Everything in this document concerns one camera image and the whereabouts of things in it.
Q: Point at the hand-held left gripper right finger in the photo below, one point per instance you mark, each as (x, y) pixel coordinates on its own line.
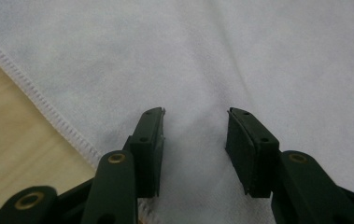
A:
(252, 155)

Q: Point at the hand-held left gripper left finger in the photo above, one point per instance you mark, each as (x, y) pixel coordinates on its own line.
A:
(148, 149)

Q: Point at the white towel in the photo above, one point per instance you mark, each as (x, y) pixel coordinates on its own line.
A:
(196, 62)

